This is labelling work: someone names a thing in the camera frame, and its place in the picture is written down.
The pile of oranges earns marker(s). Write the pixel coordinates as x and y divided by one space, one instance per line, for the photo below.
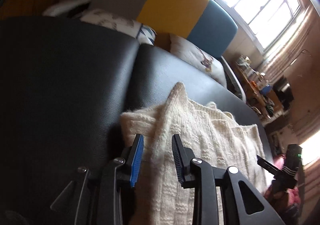
253 83

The black television screen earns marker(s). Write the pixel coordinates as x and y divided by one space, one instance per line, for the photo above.
283 92

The grey yellow blue sofa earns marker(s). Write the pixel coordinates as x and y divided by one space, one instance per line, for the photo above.
162 4

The cluttered wooden desk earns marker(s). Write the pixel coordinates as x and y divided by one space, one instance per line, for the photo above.
252 92

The cream knitted sweater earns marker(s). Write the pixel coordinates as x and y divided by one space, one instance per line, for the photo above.
200 139

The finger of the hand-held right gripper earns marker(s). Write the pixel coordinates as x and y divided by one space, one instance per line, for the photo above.
266 163

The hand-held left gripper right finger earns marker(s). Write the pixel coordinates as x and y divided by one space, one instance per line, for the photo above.
177 160

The sheer pink curtain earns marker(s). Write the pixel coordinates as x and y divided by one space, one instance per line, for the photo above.
292 47

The deer print pillow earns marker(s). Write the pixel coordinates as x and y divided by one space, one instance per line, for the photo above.
195 57

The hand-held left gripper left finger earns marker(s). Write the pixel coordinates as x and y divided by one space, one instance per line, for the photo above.
136 165

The pink cloth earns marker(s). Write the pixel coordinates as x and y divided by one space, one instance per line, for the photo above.
293 200

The zebra print pillow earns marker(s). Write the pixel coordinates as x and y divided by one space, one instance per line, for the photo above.
112 22

